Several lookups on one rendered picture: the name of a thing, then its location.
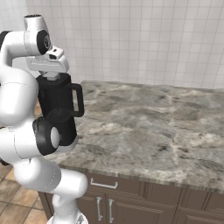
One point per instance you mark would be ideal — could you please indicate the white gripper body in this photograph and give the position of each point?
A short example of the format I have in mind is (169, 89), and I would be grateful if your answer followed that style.
(49, 64)

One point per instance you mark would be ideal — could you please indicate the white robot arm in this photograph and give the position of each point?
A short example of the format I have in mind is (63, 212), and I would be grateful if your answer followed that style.
(17, 99)

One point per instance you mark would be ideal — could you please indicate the black blender with white base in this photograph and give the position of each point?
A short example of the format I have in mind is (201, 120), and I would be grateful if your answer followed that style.
(58, 97)

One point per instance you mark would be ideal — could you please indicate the brown drawer front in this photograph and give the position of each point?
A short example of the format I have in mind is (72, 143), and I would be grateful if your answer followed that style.
(198, 199)
(131, 186)

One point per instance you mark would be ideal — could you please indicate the brown cupboard door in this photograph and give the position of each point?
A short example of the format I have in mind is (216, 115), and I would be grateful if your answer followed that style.
(201, 218)
(89, 208)
(140, 211)

